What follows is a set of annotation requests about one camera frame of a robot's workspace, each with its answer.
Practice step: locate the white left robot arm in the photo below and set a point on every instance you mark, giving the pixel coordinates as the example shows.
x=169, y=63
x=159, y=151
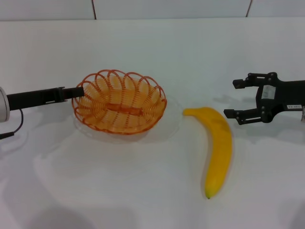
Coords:
x=3, y=105

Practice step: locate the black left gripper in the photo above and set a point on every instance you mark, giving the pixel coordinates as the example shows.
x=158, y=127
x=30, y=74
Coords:
x=28, y=99

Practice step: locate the yellow banana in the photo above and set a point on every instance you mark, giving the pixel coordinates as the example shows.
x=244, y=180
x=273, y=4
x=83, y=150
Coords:
x=219, y=148

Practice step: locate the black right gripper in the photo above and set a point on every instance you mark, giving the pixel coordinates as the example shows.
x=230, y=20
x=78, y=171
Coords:
x=286, y=95

